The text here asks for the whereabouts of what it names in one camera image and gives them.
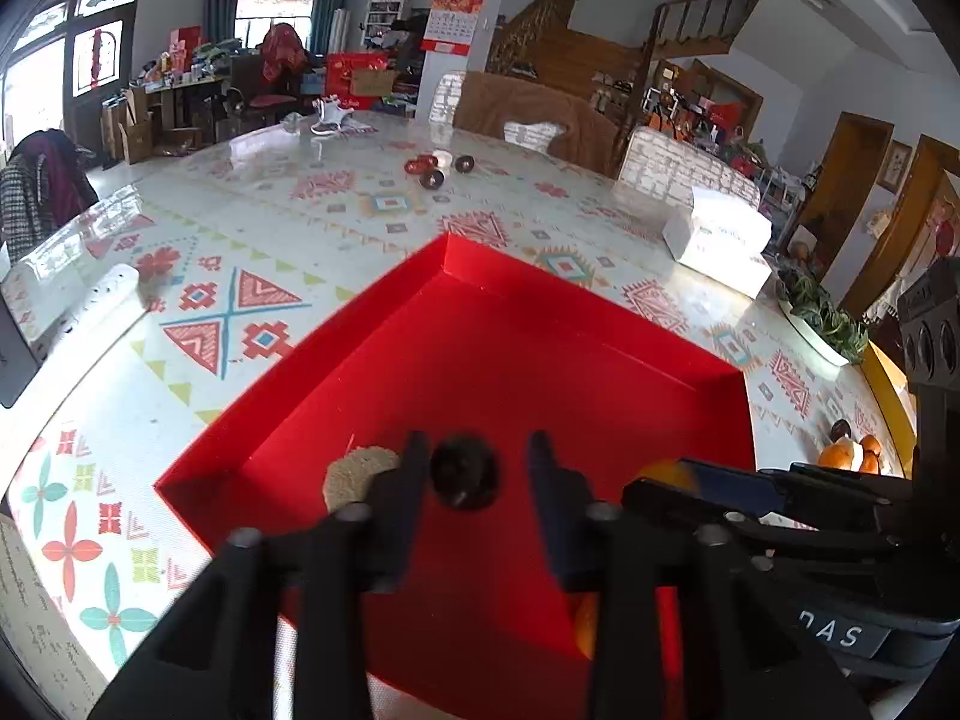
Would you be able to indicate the green leafy vegetables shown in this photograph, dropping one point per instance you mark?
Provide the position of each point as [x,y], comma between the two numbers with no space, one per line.
[817,307]

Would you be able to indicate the hanging dark coats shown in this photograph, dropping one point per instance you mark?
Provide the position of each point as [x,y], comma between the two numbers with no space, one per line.
[41,187]

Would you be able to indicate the red wall calendar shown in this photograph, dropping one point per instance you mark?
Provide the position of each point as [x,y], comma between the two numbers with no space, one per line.
[454,11]

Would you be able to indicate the wooden door with red decoration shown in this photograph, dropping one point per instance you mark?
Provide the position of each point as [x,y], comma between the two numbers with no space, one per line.
[915,225]

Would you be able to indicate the wooden staircase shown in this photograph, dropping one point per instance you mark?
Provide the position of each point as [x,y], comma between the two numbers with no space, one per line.
[570,45]

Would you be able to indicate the brown kiwi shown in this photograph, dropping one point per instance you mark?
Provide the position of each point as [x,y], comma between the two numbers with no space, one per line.
[352,474]

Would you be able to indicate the small dark round object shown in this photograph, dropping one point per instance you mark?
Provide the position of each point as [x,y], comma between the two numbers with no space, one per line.
[431,180]
[465,163]

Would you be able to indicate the open paper book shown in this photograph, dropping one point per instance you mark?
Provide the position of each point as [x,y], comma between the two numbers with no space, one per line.
[37,637]

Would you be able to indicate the small white stand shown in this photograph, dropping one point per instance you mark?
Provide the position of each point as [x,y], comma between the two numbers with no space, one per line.
[330,116]

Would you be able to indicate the red cardboard box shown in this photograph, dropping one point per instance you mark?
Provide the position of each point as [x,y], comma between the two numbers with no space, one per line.
[487,360]

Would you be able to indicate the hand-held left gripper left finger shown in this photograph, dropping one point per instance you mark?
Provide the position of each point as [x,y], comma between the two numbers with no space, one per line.
[405,499]

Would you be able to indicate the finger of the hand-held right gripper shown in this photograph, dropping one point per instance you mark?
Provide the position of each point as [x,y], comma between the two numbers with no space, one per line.
[739,486]
[660,495]

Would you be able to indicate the brown coat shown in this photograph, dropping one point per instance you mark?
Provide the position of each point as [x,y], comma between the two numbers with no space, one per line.
[540,116]

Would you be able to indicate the white power strip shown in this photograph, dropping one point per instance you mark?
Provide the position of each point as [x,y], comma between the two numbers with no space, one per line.
[97,296]

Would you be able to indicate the red gift box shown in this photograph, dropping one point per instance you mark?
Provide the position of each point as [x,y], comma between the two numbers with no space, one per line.
[360,79]

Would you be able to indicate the yellow cardboard box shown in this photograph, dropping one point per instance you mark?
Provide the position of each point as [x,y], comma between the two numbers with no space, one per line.
[889,397]

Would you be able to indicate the dark tablet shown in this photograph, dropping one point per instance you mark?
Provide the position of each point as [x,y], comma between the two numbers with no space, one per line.
[15,360]

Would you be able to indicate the chair with red clothing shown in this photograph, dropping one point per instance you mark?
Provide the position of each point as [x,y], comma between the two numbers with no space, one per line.
[281,64]

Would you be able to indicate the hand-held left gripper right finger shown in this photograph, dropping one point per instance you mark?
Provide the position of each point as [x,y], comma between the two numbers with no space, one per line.
[547,484]

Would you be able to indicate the framed wall picture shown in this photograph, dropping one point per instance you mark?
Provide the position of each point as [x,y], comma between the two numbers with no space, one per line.
[894,165]

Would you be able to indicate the white oval plate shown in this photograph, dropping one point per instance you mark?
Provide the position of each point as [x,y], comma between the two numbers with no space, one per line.
[814,341]

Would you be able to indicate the white tissue box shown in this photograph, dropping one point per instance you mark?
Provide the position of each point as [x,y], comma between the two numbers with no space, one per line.
[720,240]

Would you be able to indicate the cardboard boxes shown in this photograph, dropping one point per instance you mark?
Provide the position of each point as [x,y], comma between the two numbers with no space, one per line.
[131,131]

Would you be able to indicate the white patterned chair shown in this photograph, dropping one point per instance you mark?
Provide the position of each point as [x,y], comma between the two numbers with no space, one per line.
[675,165]
[442,97]

